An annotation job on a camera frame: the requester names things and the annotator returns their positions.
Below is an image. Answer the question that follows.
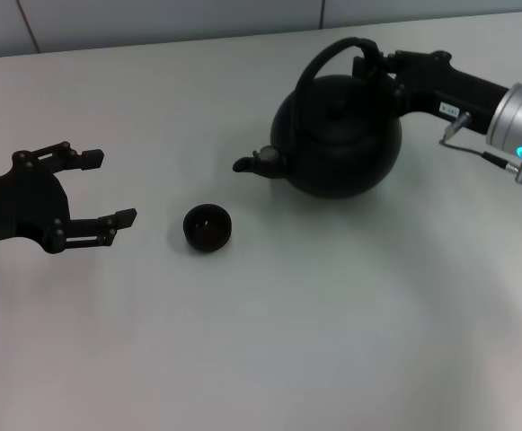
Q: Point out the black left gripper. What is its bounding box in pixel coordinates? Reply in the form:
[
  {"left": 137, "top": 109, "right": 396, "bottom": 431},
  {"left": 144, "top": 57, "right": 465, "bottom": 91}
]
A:
[{"left": 0, "top": 141, "right": 138, "bottom": 256}]

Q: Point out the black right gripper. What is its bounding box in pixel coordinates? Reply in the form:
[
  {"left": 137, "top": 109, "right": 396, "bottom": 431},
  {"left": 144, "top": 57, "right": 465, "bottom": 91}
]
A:
[{"left": 352, "top": 49, "right": 511, "bottom": 136}]

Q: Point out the black round teapot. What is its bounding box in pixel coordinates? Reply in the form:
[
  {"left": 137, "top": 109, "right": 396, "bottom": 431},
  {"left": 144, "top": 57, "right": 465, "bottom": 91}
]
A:
[{"left": 232, "top": 37, "right": 404, "bottom": 201}]

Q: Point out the small black teacup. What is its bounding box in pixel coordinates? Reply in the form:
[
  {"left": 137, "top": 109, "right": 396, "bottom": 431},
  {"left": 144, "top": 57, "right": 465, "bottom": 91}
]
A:
[{"left": 182, "top": 203, "right": 234, "bottom": 254}]

